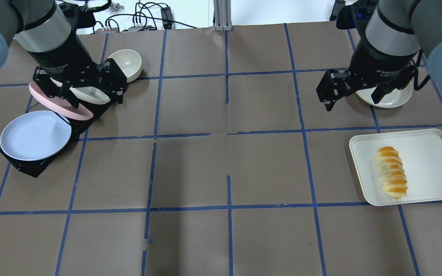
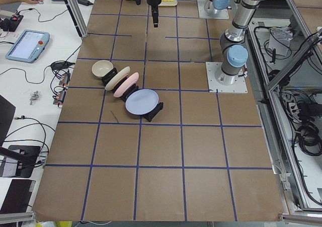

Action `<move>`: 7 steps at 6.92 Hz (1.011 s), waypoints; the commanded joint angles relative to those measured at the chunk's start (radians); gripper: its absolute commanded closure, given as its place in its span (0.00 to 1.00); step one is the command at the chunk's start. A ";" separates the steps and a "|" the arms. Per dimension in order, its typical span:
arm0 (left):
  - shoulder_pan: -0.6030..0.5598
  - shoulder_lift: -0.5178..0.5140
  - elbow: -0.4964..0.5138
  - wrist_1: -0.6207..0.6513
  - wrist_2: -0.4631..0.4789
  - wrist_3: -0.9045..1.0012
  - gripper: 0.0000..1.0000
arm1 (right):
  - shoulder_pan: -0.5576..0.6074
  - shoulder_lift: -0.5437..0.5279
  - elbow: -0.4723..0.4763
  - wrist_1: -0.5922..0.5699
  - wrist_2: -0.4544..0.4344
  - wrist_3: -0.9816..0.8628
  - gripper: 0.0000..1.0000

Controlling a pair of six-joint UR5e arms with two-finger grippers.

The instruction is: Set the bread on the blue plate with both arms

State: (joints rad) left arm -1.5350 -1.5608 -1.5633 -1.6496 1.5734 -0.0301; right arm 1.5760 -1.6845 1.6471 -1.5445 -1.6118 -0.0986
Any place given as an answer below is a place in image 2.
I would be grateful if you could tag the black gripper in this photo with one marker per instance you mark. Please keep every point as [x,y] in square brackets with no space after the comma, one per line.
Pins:
[153,0]

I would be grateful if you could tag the blue plate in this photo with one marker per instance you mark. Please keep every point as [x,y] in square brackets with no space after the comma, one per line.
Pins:
[141,102]

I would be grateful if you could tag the cream plate in rack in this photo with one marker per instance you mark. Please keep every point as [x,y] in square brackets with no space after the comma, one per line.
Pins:
[117,78]

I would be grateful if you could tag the pink plate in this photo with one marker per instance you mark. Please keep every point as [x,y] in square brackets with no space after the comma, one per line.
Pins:
[126,85]

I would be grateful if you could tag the cream rectangular tray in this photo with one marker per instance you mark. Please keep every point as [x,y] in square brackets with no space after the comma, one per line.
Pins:
[168,4]

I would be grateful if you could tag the black power adapter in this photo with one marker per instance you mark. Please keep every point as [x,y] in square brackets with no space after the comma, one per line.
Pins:
[85,2]

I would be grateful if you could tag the beige bowl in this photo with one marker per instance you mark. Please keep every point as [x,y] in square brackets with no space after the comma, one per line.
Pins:
[101,68]

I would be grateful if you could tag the black dish rack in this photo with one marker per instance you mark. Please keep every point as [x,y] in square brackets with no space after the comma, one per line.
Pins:
[148,116]

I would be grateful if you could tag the blue teach pendant near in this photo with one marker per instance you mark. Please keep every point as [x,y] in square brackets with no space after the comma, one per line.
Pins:
[28,46]

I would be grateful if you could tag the aluminium frame post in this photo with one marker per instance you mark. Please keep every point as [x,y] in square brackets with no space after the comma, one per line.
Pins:
[77,18]

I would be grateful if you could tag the black emergency switch box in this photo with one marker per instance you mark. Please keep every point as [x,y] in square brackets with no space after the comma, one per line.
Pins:
[11,24]

